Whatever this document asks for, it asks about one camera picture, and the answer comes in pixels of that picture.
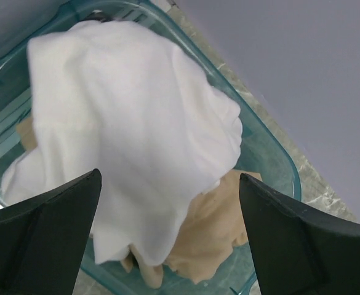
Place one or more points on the teal plastic basket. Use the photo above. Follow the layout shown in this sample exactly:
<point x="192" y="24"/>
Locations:
<point x="260" y="150"/>

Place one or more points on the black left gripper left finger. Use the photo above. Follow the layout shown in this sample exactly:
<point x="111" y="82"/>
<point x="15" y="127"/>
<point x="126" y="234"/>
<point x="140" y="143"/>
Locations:
<point x="43" y="239"/>

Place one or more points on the beige t-shirt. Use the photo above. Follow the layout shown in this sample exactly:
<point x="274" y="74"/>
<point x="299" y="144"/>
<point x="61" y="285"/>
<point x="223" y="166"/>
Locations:
<point x="207" y="224"/>

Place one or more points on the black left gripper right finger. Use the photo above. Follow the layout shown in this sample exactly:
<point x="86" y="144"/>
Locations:
<point x="297" y="249"/>

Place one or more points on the white printed t-shirt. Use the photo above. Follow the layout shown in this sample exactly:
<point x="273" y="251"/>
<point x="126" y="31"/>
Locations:
<point x="119" y="98"/>

